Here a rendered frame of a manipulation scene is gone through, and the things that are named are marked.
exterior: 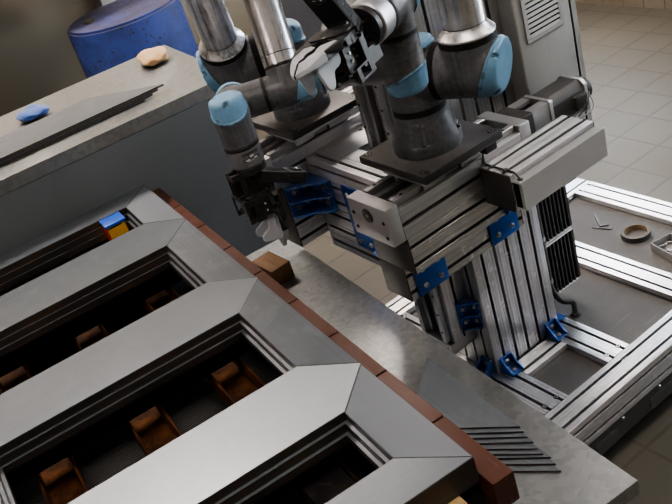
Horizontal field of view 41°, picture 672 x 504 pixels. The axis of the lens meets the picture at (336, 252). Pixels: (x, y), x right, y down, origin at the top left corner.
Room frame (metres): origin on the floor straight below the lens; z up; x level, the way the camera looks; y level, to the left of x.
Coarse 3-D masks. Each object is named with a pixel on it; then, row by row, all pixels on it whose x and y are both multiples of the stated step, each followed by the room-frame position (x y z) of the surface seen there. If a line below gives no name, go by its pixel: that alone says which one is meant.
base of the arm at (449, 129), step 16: (432, 112) 1.71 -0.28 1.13; (448, 112) 1.73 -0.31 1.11; (400, 128) 1.74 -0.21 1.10; (416, 128) 1.71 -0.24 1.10; (432, 128) 1.70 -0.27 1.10; (448, 128) 1.71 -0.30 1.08; (400, 144) 1.73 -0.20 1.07; (416, 144) 1.71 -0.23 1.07; (432, 144) 1.69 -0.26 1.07; (448, 144) 1.70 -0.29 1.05
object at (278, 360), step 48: (96, 240) 2.30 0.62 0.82; (0, 288) 2.19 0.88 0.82; (96, 288) 1.97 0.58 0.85; (0, 336) 1.88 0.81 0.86; (240, 336) 1.60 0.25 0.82; (144, 384) 1.53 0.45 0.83; (48, 432) 1.46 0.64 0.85; (336, 432) 1.19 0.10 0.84; (0, 480) 1.35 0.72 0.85; (240, 480) 1.13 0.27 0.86; (288, 480) 1.15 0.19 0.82
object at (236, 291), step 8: (224, 280) 1.77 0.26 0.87; (232, 280) 1.76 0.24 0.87; (240, 280) 1.75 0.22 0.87; (216, 288) 1.75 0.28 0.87; (224, 288) 1.74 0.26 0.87; (232, 288) 1.73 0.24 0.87; (240, 288) 1.72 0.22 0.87; (248, 288) 1.71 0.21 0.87; (224, 296) 1.71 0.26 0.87; (232, 296) 1.70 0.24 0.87; (240, 296) 1.69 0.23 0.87; (232, 304) 1.66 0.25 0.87; (240, 304) 1.65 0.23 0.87
